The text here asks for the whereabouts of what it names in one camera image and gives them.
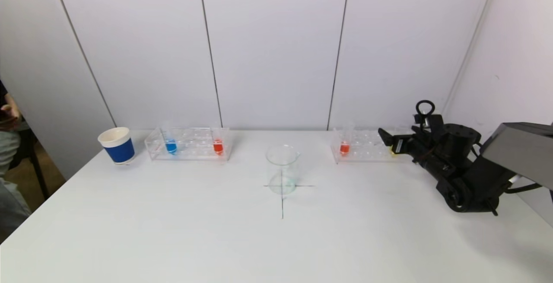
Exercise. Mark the test tube with blue pigment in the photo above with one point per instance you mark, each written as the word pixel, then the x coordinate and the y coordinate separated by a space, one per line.
pixel 171 147

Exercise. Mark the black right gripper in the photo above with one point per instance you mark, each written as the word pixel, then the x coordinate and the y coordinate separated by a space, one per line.
pixel 398 145

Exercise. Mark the clear acrylic test tube rack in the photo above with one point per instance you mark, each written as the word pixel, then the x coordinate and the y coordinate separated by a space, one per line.
pixel 367 149
pixel 194 144

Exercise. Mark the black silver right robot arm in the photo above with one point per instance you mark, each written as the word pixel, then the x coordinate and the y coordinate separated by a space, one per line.
pixel 466 188

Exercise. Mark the test tube with yellow pigment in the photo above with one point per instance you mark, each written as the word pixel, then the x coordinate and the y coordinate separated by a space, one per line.
pixel 392 151

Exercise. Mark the blue white paper cup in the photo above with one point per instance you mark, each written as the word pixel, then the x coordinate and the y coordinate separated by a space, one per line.
pixel 119 151

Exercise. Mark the bystander grey trousers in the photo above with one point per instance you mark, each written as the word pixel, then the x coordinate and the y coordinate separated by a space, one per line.
pixel 11 205

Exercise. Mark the test tube with red pigment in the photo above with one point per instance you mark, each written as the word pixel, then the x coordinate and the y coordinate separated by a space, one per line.
pixel 218 147
pixel 344 148

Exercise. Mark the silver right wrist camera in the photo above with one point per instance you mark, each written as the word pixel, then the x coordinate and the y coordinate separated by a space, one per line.
pixel 432 125

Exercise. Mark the bystander hand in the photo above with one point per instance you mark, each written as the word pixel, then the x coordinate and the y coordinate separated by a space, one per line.
pixel 12 109

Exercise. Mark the clear glass beaker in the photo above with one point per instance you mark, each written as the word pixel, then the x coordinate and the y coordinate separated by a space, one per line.
pixel 276 157

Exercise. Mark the bystander black shirt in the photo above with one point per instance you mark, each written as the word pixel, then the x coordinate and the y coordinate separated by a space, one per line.
pixel 2 90

